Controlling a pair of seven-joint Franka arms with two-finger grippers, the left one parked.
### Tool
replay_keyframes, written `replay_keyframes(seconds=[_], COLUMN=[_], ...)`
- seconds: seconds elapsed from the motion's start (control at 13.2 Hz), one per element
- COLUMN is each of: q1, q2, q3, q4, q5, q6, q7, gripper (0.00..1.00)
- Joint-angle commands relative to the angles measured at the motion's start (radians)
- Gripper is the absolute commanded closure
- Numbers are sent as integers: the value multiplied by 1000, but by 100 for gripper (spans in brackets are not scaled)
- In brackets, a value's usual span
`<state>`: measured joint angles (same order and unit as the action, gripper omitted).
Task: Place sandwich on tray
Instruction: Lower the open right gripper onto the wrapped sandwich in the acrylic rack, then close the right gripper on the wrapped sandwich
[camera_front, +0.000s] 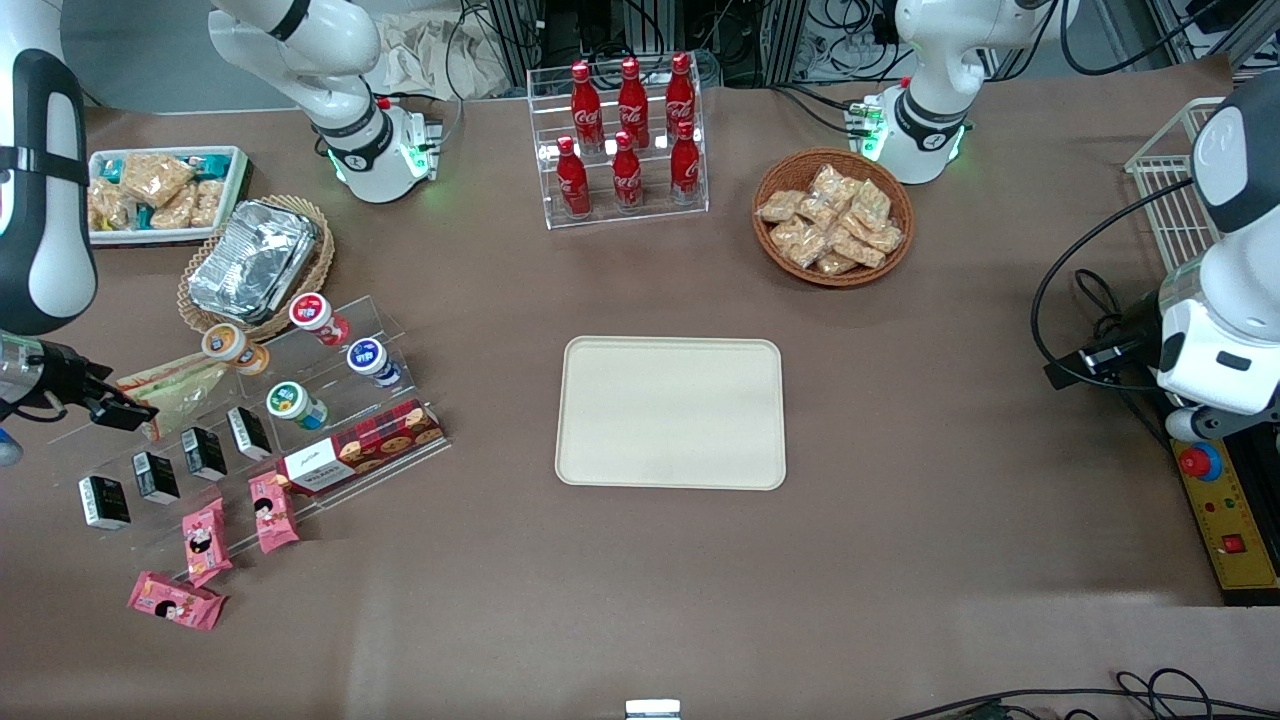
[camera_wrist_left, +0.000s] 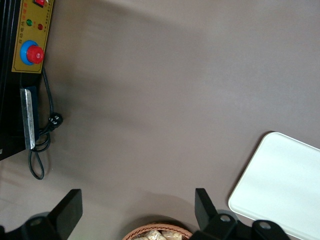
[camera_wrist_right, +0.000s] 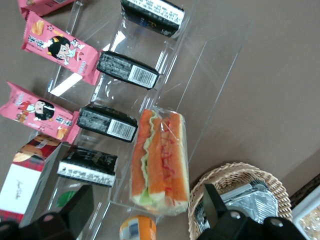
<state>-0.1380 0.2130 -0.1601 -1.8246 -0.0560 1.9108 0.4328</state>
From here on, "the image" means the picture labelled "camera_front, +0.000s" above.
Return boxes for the triangle sandwich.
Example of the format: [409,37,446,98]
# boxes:
[115,352,233,442]

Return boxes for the cream rectangular tray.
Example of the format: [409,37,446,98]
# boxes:
[555,336,787,491]

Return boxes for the red emergency stop button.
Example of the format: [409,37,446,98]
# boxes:
[1178,440,1226,484]

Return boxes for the small black carton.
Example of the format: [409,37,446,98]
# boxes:
[227,405,274,462]
[79,475,132,531]
[181,427,229,482]
[133,451,182,505]

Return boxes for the orange lid yogurt bottle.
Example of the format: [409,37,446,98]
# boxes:
[201,323,271,377]

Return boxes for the yellow control box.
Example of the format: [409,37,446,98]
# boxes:
[1170,435,1280,607]

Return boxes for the pink snack packet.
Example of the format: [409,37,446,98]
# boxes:
[182,497,234,588]
[248,470,300,555]
[127,571,229,632]

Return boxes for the green lid yogurt bottle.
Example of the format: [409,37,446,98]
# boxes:
[265,381,329,432]

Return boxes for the silver foil container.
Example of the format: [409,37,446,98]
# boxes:
[187,200,322,326]

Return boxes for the red lid yogurt bottle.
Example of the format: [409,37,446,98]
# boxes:
[289,292,352,348]

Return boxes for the red tartan cookie box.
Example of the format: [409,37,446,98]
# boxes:
[276,400,445,498]

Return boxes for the white rectangular snack bin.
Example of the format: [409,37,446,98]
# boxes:
[87,146,252,248]

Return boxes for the oval light wicker basket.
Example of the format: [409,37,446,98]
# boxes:
[178,195,336,344]

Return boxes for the blue lid yogurt bottle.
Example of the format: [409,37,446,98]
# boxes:
[346,338,404,390]

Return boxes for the clear acrylic stepped display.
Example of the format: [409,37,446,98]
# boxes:
[45,293,452,563]

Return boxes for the brown paper table cover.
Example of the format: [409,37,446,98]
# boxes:
[0,55,1280,720]

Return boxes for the crumpled beige paper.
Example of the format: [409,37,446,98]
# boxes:
[365,10,511,101]

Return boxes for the round brown wicker basket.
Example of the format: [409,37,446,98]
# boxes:
[752,148,915,289]

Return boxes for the red cola bottle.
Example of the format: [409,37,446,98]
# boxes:
[570,62,604,153]
[616,57,650,149]
[665,53,697,136]
[611,131,644,211]
[556,136,592,218]
[670,120,703,205]

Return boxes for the clear acrylic bottle rack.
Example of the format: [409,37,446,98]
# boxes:
[527,55,710,231]

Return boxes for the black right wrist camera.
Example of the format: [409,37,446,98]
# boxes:
[40,344,114,407]

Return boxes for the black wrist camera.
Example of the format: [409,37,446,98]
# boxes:
[1044,318,1166,393]
[40,344,114,407]

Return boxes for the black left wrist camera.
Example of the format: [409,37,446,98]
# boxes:
[1044,318,1166,393]

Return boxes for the white wire rack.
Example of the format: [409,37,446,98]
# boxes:
[1125,97,1231,276]

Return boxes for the black left camera cable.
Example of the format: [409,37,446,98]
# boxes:
[1030,178,1201,393]

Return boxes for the black floor cables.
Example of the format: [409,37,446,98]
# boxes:
[890,668,1280,720]

